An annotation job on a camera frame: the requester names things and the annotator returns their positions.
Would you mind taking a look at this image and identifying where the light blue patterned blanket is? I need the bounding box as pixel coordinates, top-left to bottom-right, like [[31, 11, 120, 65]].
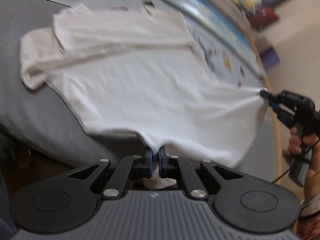
[[161, 0, 266, 79]]

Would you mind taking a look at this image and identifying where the grey printed bed sheet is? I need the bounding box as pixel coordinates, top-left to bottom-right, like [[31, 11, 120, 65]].
[[1, 0, 276, 180]]

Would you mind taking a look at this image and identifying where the purple box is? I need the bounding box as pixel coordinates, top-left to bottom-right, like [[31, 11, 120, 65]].
[[259, 47, 280, 70]]

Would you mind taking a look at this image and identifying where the white small shirt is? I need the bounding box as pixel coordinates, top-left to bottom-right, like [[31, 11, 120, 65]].
[[19, 3, 270, 190]]

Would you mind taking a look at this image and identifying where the dark red plush toy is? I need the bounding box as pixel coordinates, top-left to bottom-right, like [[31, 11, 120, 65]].
[[249, 6, 279, 31]]

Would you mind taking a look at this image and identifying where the person's right hand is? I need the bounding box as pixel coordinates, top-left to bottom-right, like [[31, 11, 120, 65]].
[[282, 127, 319, 204]]

